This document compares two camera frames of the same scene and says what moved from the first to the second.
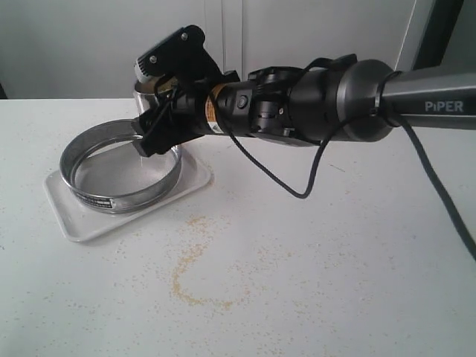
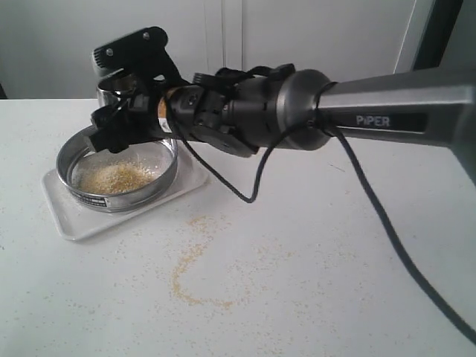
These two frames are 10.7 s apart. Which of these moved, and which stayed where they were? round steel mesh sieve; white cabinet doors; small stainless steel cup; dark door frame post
Moved: small stainless steel cup
Stayed: dark door frame post; round steel mesh sieve; white cabinet doors
